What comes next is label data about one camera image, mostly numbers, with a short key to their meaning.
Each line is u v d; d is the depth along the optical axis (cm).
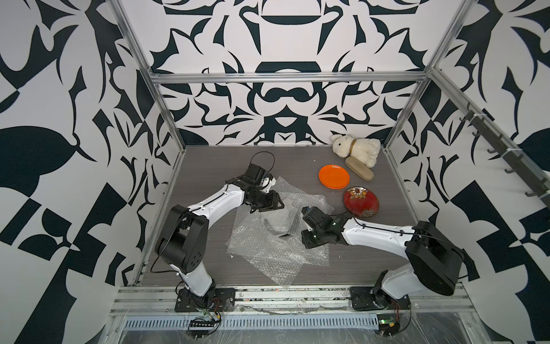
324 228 66
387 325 71
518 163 55
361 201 101
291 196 99
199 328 69
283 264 81
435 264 44
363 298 74
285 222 88
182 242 46
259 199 75
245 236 87
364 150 108
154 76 91
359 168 108
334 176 106
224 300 73
